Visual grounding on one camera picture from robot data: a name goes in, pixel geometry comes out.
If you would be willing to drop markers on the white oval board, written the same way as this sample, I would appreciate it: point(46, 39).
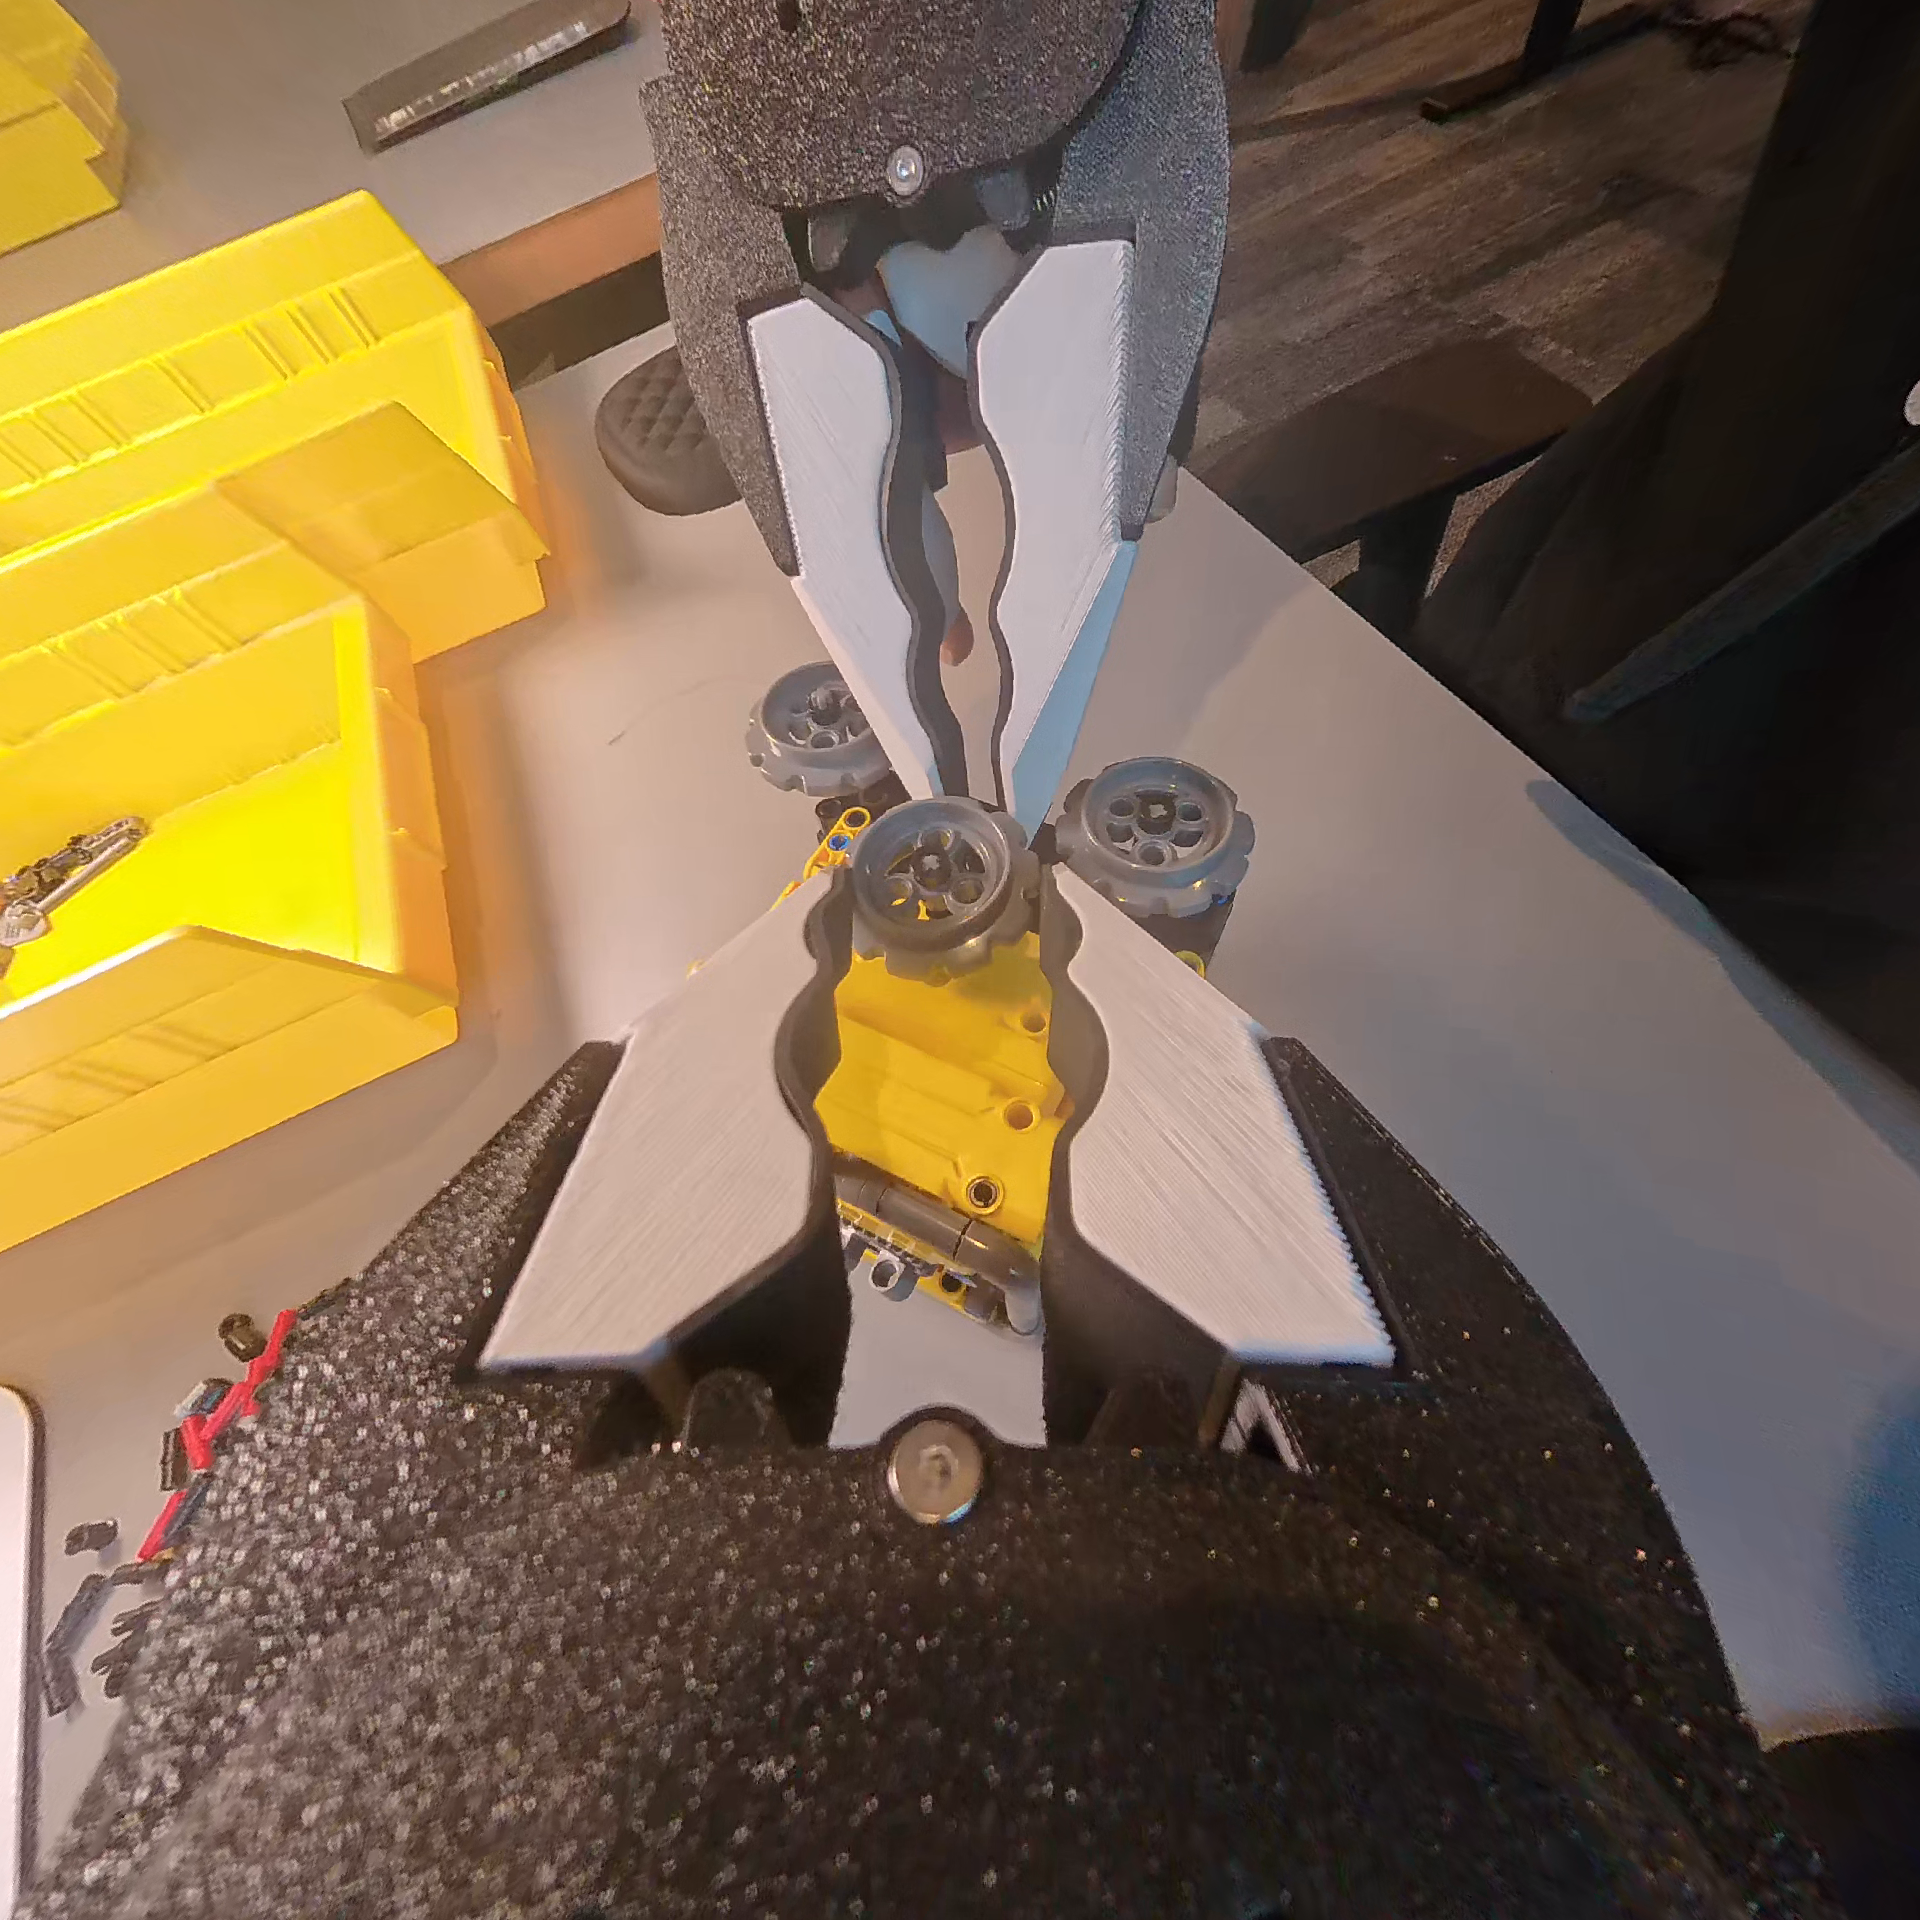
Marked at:
point(16, 1654)

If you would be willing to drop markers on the yellow toy brick vehicle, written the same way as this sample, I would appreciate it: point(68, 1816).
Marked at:
point(948, 1081)

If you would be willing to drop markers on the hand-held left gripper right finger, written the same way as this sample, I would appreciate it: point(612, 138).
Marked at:
point(1232, 1201)

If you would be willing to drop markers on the grey desk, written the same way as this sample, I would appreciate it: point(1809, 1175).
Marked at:
point(1352, 901)

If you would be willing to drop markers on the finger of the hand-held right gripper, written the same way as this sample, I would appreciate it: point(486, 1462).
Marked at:
point(1082, 452)
point(828, 452)

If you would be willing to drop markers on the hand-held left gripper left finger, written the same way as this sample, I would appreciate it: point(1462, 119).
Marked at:
point(661, 1201)

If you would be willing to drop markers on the dark flat bar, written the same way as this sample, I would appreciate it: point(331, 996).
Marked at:
point(482, 75)

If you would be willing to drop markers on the pile of small brick pieces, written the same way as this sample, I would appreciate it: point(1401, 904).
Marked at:
point(226, 1395)

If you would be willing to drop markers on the yellow plastic bin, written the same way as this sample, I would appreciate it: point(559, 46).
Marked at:
point(46, 135)
point(274, 334)
point(182, 1081)

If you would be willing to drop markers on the small grey toy wheel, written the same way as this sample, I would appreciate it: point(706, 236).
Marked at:
point(941, 879)

